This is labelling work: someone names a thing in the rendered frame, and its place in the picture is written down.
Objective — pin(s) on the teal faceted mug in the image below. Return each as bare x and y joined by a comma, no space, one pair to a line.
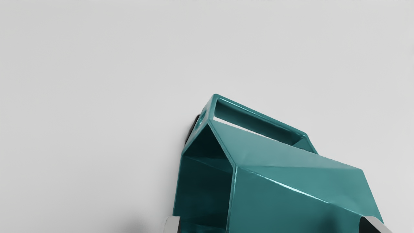
284,187

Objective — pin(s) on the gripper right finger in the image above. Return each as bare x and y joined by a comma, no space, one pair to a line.
375,226

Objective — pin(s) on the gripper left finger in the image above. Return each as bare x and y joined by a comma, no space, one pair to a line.
171,225

